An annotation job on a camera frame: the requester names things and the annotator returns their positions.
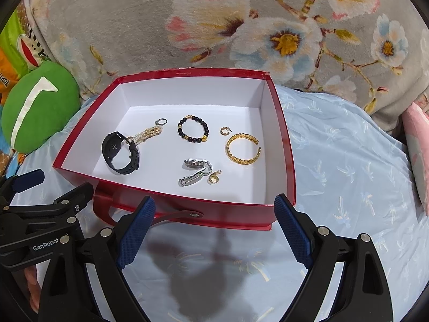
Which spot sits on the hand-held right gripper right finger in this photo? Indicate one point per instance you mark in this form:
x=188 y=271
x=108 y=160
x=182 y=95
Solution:
x=295 y=234

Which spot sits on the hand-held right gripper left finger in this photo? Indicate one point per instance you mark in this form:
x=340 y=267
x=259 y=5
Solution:
x=134 y=234

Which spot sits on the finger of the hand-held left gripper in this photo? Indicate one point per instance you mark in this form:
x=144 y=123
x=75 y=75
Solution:
x=80 y=193
x=30 y=178

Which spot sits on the red gift box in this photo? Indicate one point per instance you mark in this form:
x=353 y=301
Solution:
x=167 y=191

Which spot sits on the black smartwatch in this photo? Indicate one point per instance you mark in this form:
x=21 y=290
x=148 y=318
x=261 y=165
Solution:
x=112 y=144

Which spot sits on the gold clasp earring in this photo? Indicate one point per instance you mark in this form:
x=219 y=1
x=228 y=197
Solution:
x=211 y=181

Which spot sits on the gold hoop earring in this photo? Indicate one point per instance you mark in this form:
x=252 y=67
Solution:
x=222 y=132

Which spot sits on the person's left hand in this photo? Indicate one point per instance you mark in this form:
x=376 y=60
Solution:
x=32 y=288

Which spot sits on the green cushion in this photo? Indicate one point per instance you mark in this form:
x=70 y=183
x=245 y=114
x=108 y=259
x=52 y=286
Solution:
x=57 y=114

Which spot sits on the light blue palm-print sheet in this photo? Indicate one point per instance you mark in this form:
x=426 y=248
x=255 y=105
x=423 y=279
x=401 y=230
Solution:
x=335 y=174

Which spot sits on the cartoon printed cushion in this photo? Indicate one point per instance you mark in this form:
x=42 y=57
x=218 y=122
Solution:
x=20 y=60

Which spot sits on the pink pillow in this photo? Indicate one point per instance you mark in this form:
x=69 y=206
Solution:
x=415 y=134

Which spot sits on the grey floral blanket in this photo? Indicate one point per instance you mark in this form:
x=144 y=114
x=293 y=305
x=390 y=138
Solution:
x=134 y=40

